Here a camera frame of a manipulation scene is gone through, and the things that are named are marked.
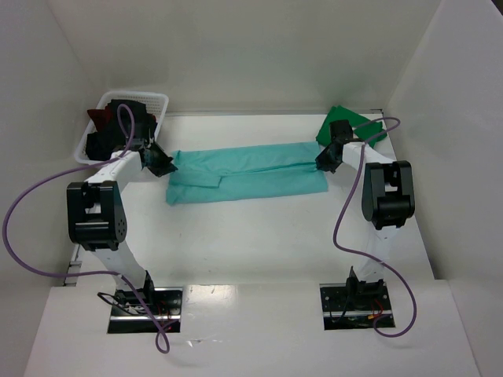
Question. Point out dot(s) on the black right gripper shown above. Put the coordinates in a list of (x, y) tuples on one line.
[(328, 156)]

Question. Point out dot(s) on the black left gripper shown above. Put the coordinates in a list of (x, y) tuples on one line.
[(156, 159)]

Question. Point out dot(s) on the teal t shirt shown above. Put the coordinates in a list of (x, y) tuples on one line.
[(255, 172)]

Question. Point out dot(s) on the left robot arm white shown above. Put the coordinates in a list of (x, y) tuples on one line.
[(98, 223)]

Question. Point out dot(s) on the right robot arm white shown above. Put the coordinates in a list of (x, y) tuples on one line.
[(387, 203)]

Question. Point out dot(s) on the dark green folded t shirt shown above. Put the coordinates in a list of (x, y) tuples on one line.
[(358, 123)]

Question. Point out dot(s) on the black garment in basket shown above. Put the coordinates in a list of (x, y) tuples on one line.
[(100, 145)]

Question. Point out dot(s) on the red garment in basket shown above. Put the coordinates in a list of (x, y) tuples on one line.
[(100, 117)]

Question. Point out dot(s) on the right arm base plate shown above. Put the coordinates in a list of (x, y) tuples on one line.
[(355, 312)]

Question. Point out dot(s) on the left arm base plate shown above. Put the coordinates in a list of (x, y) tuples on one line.
[(128, 316)]

